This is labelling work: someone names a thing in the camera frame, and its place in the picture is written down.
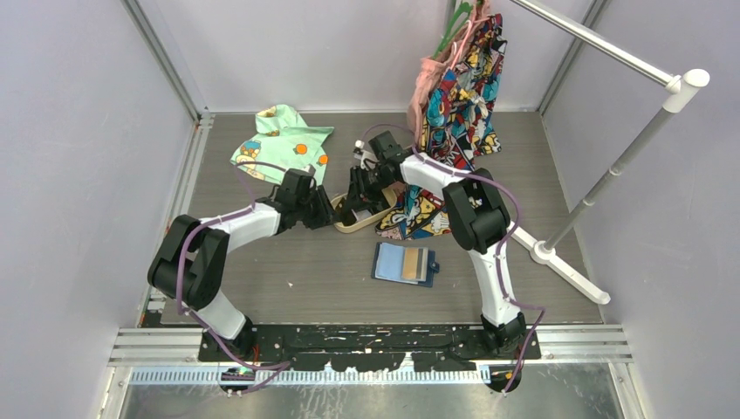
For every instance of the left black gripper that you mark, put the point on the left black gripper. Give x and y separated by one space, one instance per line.
326 213

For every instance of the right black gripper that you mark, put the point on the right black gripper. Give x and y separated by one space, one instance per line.
353 189

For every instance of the white credit card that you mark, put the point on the white credit card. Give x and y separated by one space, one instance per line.
361 216

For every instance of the beige oval tray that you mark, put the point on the beige oval tray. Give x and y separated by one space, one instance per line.
370 221

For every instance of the tan credit card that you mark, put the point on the tan credit card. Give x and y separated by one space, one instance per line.
412 268

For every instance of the navy blue card holder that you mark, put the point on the navy blue card holder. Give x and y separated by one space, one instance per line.
387 262

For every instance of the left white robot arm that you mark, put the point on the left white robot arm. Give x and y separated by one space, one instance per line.
189 265

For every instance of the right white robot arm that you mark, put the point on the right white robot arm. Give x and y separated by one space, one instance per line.
478 219

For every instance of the green cartoon child shirt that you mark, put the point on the green cartoon child shirt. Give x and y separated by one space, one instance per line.
283 141

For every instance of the colourful comic print garment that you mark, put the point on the colourful comic print garment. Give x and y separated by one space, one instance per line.
456 129

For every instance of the pink hanging garment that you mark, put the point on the pink hanging garment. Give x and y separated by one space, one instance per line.
432 70

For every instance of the green clothes hanger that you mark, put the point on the green clothes hanger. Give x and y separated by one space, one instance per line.
460 13

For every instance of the white clothes rack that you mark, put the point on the white clothes rack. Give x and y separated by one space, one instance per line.
596 120

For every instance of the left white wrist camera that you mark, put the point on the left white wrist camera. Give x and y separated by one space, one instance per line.
309 169

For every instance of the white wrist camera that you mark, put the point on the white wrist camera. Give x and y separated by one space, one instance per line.
365 158
309 169

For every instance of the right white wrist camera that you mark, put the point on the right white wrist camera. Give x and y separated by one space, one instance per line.
365 158

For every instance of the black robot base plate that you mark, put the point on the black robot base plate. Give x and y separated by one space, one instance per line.
372 348

